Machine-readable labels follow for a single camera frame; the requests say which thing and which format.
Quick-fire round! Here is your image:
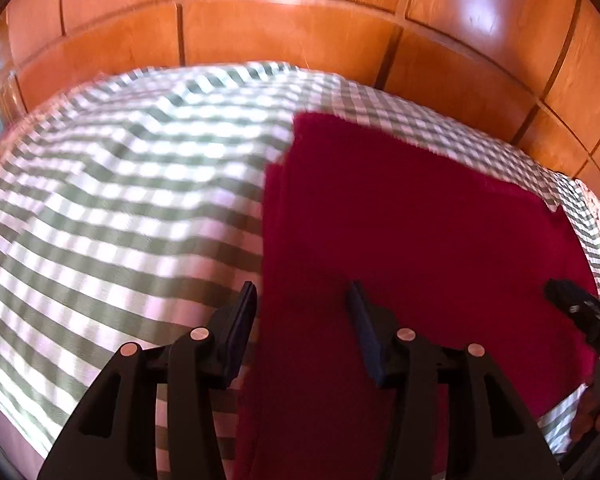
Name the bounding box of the red embroidered sweater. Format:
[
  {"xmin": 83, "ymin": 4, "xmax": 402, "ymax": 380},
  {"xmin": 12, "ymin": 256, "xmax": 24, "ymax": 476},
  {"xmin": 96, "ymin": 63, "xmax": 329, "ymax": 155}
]
[{"xmin": 232, "ymin": 111, "xmax": 600, "ymax": 480}]

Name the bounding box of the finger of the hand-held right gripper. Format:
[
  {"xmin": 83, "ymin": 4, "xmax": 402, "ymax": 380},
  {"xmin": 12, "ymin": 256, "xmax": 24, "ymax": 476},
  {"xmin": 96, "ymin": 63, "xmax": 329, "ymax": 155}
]
[{"xmin": 544, "ymin": 279, "xmax": 600, "ymax": 362}]

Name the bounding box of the wooden panelled headboard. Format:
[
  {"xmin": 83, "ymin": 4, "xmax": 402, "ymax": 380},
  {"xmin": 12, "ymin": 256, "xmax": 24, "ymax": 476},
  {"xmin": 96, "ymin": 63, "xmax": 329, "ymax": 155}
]
[{"xmin": 0, "ymin": 0, "xmax": 600, "ymax": 196}]

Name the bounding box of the green checked bed sheet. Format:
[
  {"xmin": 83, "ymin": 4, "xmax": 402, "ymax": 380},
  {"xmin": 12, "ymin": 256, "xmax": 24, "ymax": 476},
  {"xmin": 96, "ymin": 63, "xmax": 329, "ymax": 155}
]
[{"xmin": 0, "ymin": 61, "xmax": 600, "ymax": 480}]

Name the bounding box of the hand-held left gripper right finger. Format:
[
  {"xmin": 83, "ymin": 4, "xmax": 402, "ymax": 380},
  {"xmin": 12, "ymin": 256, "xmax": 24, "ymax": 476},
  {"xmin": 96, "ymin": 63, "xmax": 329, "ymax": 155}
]
[{"xmin": 345, "ymin": 280, "xmax": 563, "ymax": 480}]

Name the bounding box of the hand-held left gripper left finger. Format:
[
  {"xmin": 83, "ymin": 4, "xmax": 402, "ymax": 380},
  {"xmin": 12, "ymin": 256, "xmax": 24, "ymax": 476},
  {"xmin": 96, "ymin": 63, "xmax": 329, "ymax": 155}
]
[{"xmin": 37, "ymin": 281, "xmax": 258, "ymax": 480}]

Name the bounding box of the person's right hand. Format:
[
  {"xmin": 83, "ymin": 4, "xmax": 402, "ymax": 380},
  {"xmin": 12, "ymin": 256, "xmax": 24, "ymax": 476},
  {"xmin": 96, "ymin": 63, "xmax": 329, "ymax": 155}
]
[{"xmin": 569, "ymin": 382, "xmax": 600, "ymax": 444}]

